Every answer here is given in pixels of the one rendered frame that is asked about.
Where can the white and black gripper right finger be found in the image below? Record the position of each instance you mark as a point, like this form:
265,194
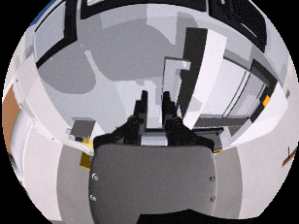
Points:
175,129

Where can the yellow open-top box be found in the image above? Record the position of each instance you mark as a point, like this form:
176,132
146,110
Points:
86,160

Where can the blue open-top bin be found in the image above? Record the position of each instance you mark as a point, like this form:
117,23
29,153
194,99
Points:
41,13

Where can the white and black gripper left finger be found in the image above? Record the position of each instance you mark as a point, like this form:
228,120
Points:
128,133

